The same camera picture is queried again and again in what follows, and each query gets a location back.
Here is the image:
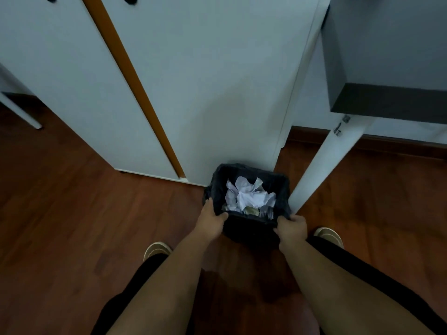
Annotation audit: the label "person's right hand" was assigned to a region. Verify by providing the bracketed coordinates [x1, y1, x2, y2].
[273, 215, 308, 253]

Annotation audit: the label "person's left hand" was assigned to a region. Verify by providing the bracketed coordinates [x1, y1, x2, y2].
[194, 198, 229, 241]

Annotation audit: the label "black trash bag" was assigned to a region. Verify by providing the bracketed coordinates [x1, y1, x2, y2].
[203, 163, 292, 245]

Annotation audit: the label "person's left forearm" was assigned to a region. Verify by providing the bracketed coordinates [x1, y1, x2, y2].
[106, 231, 218, 335]

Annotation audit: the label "person's right forearm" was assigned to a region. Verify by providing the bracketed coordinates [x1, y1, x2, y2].
[279, 237, 435, 335]

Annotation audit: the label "crumpled white paper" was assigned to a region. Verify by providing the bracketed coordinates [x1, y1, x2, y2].
[223, 176, 277, 220]

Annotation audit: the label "person's right beige shoe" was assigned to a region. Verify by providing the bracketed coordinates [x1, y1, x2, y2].
[313, 227, 345, 249]

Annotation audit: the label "person's beige shoe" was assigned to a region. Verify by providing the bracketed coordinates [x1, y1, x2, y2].
[313, 227, 345, 249]
[143, 241, 173, 263]

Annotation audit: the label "person's left beige shoe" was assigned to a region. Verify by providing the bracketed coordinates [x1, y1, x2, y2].
[143, 241, 173, 263]

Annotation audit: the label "person's black trousers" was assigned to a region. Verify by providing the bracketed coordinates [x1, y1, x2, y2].
[90, 235, 447, 335]

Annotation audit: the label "brown wooden baseboard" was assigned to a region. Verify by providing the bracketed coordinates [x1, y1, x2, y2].
[287, 126, 447, 161]

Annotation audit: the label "white wardrobe cabinet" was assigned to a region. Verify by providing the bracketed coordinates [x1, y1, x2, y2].
[0, 0, 332, 187]

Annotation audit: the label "white table with dark top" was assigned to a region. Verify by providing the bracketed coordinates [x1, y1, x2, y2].
[287, 0, 447, 215]

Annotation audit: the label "white furniture leg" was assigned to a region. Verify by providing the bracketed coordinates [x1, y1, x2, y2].
[0, 91, 43, 130]

